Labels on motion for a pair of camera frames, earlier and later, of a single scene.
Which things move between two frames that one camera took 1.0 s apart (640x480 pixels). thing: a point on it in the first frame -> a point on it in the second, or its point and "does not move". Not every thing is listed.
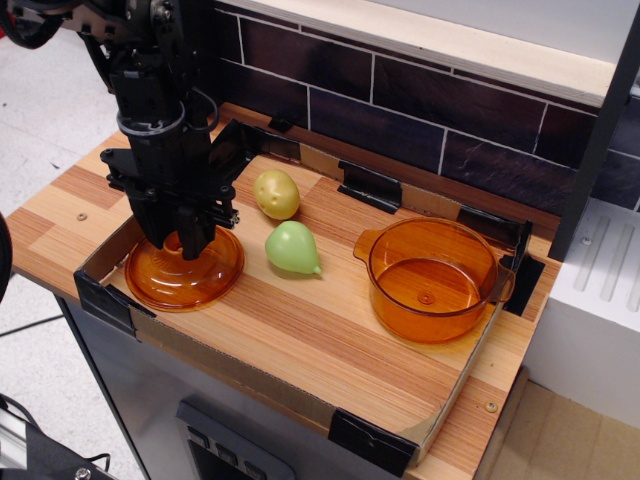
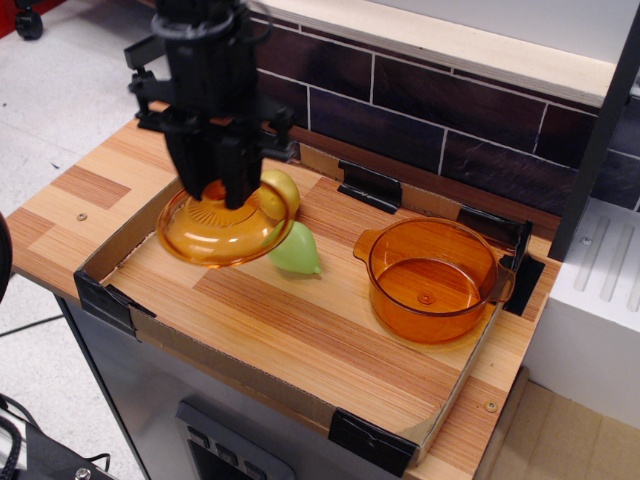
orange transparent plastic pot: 431,280 does not move
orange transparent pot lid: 163,278 -> 207,232
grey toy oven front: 186,423 does not move
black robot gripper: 176,169 -> 204,72
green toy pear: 290,246 does not move
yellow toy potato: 276,193 does not move
